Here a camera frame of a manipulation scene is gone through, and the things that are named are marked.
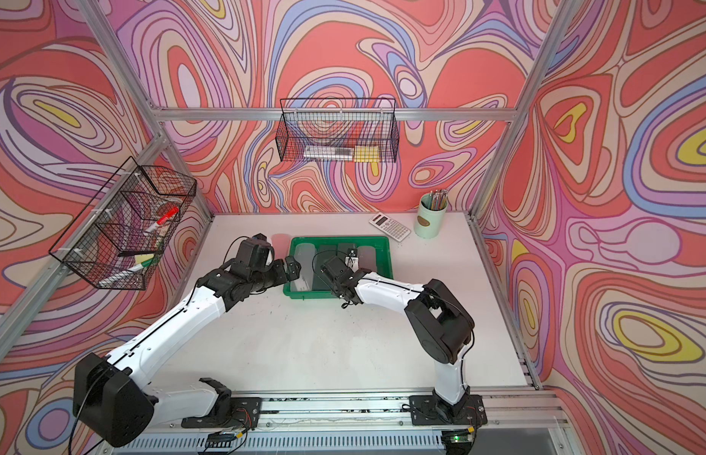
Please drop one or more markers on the pink pencil case front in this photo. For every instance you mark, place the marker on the pink pencil case front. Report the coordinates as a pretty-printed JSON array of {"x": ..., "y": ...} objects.
[{"x": 367, "y": 258}]

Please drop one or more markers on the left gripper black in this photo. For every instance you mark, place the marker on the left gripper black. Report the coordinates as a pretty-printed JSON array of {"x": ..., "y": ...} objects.
[{"x": 282, "y": 275}]

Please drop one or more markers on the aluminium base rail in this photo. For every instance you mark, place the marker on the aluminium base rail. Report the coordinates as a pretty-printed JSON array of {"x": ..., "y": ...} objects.
[{"x": 501, "y": 422}]

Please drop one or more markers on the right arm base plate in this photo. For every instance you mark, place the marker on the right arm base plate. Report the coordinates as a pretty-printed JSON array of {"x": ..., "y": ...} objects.
[{"x": 431, "y": 410}]

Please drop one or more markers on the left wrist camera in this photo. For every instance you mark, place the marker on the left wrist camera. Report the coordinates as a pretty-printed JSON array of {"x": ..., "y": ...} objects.
[{"x": 255, "y": 253}]

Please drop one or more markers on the black wire basket wall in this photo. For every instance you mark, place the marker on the black wire basket wall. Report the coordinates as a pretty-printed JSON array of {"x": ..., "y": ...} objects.
[
  {"x": 339, "y": 122},
  {"x": 105, "y": 238}
]

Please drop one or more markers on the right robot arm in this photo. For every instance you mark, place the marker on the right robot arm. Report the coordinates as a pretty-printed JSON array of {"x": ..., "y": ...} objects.
[{"x": 442, "y": 325}]

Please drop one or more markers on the white calculator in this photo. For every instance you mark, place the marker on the white calculator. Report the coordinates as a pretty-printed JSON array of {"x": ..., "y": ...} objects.
[{"x": 390, "y": 227}]

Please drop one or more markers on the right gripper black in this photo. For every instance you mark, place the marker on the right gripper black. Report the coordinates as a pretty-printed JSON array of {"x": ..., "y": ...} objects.
[{"x": 335, "y": 289}]

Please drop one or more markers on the red marker in basket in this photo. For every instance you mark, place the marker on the red marker in basket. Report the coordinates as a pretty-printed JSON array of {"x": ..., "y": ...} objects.
[{"x": 169, "y": 216}]

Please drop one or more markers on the black wire basket left wall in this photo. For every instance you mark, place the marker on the black wire basket left wall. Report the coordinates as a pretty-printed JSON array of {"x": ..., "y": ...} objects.
[{"x": 105, "y": 238}]

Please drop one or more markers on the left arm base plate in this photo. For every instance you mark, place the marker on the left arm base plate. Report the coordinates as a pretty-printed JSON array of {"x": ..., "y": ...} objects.
[{"x": 233, "y": 410}]

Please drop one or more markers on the green white marker in basket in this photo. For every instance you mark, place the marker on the green white marker in basket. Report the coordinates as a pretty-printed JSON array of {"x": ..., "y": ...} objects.
[{"x": 141, "y": 262}]

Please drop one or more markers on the pens in cup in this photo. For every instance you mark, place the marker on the pens in cup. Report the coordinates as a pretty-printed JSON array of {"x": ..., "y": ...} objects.
[{"x": 437, "y": 200}]

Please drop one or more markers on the pink pencil case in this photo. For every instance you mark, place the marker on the pink pencil case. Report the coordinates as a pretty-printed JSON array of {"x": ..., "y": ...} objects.
[
  {"x": 367, "y": 258},
  {"x": 281, "y": 245}
]

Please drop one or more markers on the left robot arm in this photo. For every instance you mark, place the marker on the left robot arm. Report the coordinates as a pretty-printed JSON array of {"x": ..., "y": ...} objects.
[{"x": 112, "y": 393}]

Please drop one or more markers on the yellow item in back basket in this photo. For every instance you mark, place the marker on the yellow item in back basket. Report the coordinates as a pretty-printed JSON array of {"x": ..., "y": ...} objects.
[{"x": 367, "y": 154}]

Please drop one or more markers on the mint green pen cup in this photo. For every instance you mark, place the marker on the mint green pen cup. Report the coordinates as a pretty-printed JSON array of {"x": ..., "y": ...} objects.
[{"x": 428, "y": 223}]

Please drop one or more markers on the green plastic storage tray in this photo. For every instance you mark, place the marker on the green plastic storage tray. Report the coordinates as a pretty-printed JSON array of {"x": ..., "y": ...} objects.
[{"x": 320, "y": 287}]

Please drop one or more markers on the clear frosted pencil case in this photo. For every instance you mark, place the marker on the clear frosted pencil case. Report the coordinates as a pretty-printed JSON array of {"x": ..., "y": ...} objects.
[{"x": 304, "y": 254}]

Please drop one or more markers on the dark green pencil case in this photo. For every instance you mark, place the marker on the dark green pencil case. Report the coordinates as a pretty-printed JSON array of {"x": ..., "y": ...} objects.
[
  {"x": 342, "y": 249},
  {"x": 324, "y": 253}
]

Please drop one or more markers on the clear box in back basket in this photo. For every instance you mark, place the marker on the clear box in back basket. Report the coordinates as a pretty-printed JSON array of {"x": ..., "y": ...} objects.
[{"x": 322, "y": 152}]

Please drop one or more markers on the black wire basket back wall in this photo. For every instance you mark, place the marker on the black wire basket back wall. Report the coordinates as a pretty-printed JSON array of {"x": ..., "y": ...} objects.
[{"x": 339, "y": 122}]

